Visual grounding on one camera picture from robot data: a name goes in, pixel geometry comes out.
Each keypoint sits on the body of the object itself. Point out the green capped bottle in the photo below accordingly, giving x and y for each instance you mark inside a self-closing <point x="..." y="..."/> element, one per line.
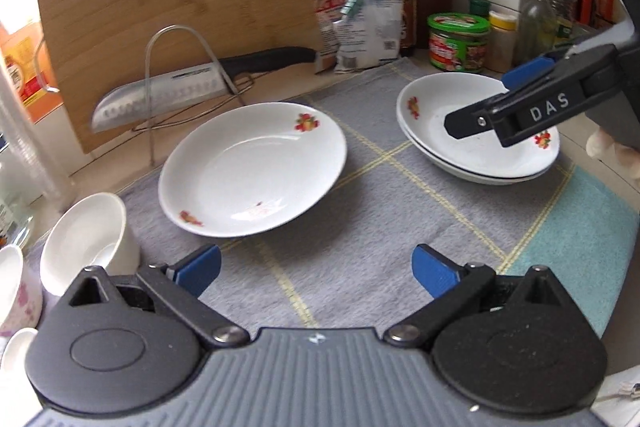
<point x="479" y="6"/>

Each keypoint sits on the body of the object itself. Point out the green lidded red tub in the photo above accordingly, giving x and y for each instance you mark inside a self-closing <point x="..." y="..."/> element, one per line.
<point x="457" y="47"/>

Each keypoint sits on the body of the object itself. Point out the red and white bag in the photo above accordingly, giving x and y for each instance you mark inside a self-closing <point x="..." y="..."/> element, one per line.
<point x="327" y="22"/>

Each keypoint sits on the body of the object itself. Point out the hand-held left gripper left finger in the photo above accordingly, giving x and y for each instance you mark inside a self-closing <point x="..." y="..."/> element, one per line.
<point x="199" y="264"/>

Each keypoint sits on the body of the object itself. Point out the striped bag clip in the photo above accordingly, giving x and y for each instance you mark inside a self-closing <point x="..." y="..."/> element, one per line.
<point x="352" y="4"/>

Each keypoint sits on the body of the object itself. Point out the orange oil bottle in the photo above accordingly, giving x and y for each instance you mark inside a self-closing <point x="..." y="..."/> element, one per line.
<point x="20" y="72"/>

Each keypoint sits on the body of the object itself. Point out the tall clear plastic wrap roll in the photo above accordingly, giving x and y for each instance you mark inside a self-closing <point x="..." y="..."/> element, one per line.
<point x="30" y="157"/>

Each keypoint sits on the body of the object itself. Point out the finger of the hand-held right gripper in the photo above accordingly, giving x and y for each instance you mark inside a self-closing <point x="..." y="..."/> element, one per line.
<point x="525" y="72"/>
<point x="550" y="102"/>

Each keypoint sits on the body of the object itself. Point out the person's right hand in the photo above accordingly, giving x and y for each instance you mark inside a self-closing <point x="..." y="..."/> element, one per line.
<point x="600" y="144"/>

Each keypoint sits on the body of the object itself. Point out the grey and teal dish towel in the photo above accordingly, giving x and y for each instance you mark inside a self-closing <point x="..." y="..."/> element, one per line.
<point x="350" y="217"/>

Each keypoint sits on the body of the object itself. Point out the glass jar yellow green lid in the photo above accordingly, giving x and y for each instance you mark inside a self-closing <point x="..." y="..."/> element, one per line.
<point x="12" y="212"/>

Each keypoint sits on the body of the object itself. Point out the white bowl pink flowers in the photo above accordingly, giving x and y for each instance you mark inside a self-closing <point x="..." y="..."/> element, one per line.
<point x="20" y="297"/>
<point x="17" y="347"/>
<point x="80" y="232"/>

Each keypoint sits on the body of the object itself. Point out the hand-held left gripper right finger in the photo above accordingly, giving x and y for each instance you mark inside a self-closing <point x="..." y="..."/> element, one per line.
<point x="434" y="268"/>

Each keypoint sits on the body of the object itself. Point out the clear bottle red cap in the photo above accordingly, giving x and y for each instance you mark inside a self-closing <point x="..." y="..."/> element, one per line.
<point x="537" y="22"/>

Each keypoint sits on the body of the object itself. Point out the orange red box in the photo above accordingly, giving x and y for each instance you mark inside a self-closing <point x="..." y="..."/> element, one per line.
<point x="606" y="4"/>

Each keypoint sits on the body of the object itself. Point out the yellow lidded jar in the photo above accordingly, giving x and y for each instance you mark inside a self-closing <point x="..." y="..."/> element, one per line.
<point x="502" y="42"/>

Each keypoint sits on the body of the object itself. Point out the white printed bag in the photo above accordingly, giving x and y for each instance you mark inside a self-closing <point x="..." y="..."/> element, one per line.
<point x="370" y="32"/>

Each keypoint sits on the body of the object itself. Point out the white floral plate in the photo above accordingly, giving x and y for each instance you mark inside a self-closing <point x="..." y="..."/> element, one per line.
<point x="450" y="92"/>
<point x="240" y="167"/>
<point x="495" y="181"/>

